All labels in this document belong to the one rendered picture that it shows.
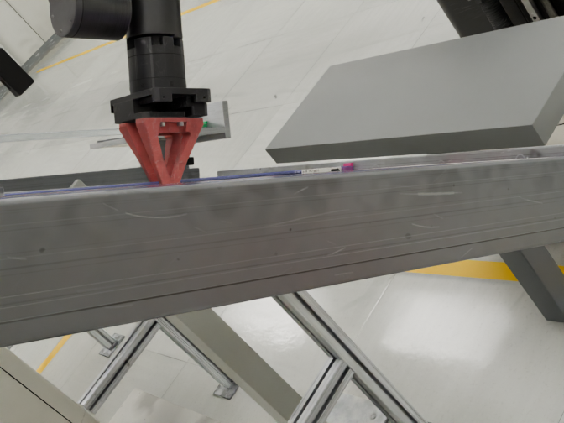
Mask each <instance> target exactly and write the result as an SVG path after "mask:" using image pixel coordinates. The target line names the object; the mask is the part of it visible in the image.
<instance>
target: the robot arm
mask: <svg viewBox="0 0 564 423"><path fill-rule="evenodd" d="M48 1H49V3H50V21H51V24H52V27H53V29H54V31H55V33H56V34H57V35H58V36H60V37H63V38H76V39H99V40H111V41H119V40H121V39H122V38H123V37H124V36H125V35H126V44H127V55H128V76H129V90H130V95H126V96H124V97H119V98H116V99H113V100H110V107H111V113H114V121H115V124H119V131H120V133H121V134H122V136H123V137H124V139H125V140H126V142H127V143H128V146H129V147H130V149H131V150H132V151H133V153H134V155H135V156H136V158H137V159H138V162H139V163H140V164H141V166H142V168H143V170H144V172H145V174H146V175H147V177H148V179H149V182H155V181H158V182H159V183H160V184H170V183H180V180H181V177H182V175H183V173H184V170H185V166H186V163H187V160H188V159H189V157H190V154H191V151H192V150H193V147H194V145H195V143H196V140H197V138H198V136H199V133H200V131H201V129H202V126H203V118H202V117H205V116H207V115H208V114H207V103H208V102H211V90H210V88H187V86H186V78H185V57H184V45H183V40H182V39H183V34H182V22H181V11H180V0H48ZM158 136H164V137H165V139H166V142H165V152H164V159H163V155H162V151H161V147H160V144H159V137H158Z"/></svg>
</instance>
